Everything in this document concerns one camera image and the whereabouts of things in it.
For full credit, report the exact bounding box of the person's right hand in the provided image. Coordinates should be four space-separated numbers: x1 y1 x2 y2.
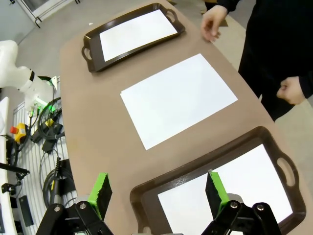
200 4 228 44

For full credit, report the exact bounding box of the yellow emergency stop box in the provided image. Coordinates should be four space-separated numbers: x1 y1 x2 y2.
10 123 28 142

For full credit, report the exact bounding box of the person's left hand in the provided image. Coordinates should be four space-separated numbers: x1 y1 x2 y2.
276 76 306 105

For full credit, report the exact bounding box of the person's right forearm black sleeve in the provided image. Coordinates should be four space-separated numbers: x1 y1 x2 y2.
215 0 255 12

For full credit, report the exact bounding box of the white A4 paper stack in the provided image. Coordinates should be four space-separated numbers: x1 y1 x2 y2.
119 53 239 151

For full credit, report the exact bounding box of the white A4 paper sheet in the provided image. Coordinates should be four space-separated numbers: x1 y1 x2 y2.
157 143 293 235
99 9 178 63

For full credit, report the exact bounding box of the person in black sweater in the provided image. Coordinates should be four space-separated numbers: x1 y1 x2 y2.
238 0 313 122

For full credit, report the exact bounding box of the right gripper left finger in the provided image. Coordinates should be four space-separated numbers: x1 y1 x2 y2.
36 172 113 235

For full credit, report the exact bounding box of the black cable bundle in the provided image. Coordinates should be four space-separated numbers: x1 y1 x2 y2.
7 96 76 209

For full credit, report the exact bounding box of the dark brown plastic tray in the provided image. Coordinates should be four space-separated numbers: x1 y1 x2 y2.
80 2 186 73
129 126 307 235

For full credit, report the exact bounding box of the white slotted base plate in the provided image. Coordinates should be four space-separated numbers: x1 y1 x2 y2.
13 97 79 235

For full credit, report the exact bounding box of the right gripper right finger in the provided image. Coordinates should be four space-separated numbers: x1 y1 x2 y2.
201 170 282 235

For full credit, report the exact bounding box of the black power brick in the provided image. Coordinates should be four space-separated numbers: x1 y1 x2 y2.
19 195 34 227

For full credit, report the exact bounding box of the person's left forearm black sleeve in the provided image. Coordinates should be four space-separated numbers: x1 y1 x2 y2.
297 70 313 100

